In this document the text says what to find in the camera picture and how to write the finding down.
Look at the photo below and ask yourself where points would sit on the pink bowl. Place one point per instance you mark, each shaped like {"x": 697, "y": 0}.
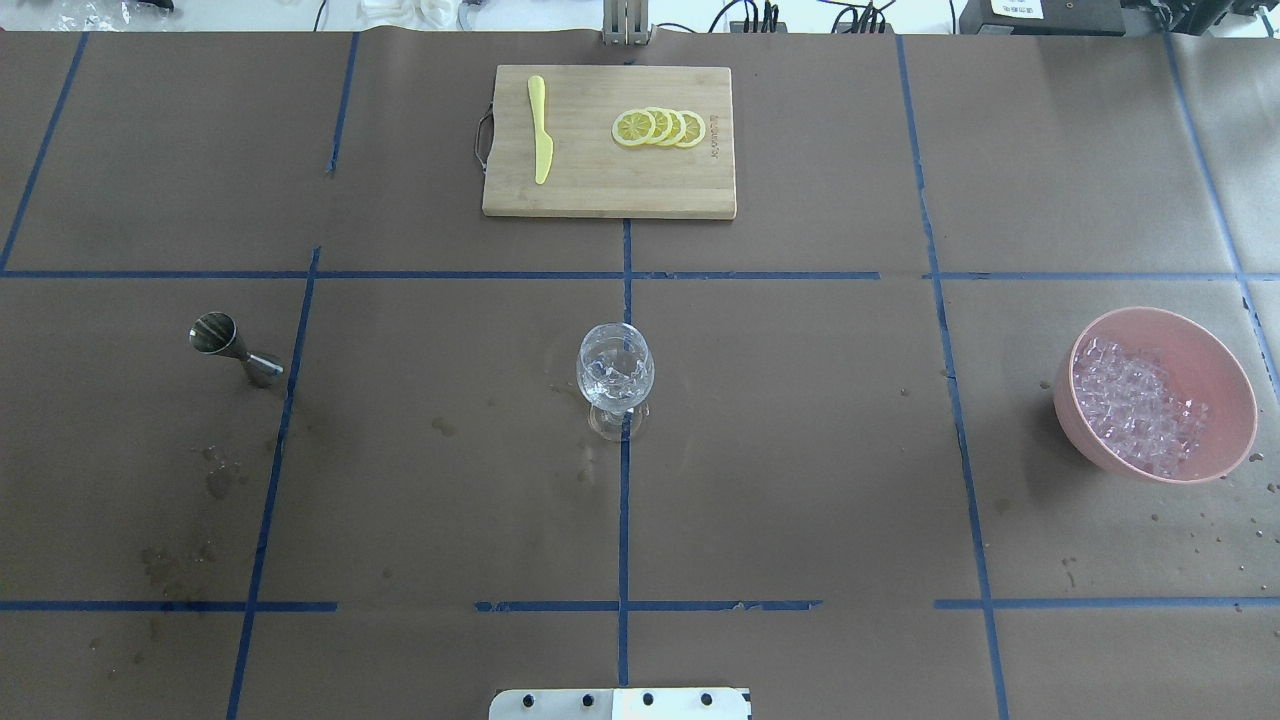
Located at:
{"x": 1200, "y": 366}

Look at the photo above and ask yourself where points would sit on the yellow plastic knife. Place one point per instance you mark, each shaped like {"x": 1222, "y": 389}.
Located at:
{"x": 543, "y": 142}

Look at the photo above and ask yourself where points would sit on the clear ice cubes pile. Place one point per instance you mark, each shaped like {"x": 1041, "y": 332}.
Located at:
{"x": 1127, "y": 400}

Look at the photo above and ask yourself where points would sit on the aluminium frame post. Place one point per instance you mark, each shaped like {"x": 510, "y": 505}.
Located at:
{"x": 626, "y": 23}

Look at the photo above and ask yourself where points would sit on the clear wine glass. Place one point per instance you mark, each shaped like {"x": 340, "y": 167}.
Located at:
{"x": 618, "y": 417}

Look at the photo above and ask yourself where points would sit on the bamboo cutting board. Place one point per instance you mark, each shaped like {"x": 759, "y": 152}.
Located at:
{"x": 594, "y": 177}

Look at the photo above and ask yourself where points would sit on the black computer box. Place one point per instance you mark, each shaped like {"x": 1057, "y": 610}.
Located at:
{"x": 1058, "y": 18}

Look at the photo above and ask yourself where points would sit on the single clear ice cube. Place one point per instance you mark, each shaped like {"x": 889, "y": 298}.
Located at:
{"x": 606, "y": 373}

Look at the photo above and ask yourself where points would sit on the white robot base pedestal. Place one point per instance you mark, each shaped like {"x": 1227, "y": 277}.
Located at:
{"x": 623, "y": 703}

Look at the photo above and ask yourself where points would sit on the steel double jigger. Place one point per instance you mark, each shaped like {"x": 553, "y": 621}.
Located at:
{"x": 217, "y": 334}

